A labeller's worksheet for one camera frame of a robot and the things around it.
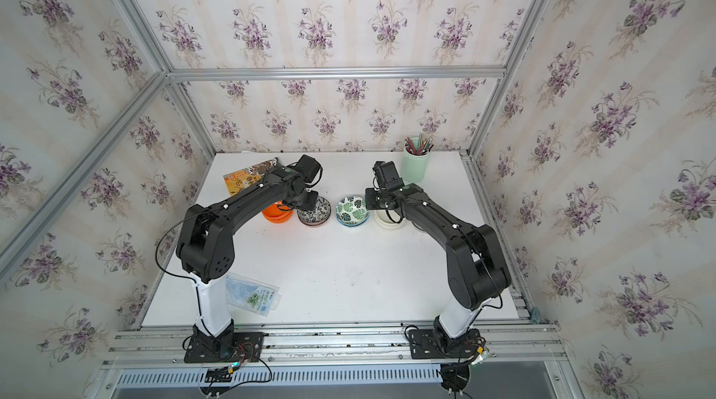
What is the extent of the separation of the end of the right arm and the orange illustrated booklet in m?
0.54

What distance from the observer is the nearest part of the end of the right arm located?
649 mm

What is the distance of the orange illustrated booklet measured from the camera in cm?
109
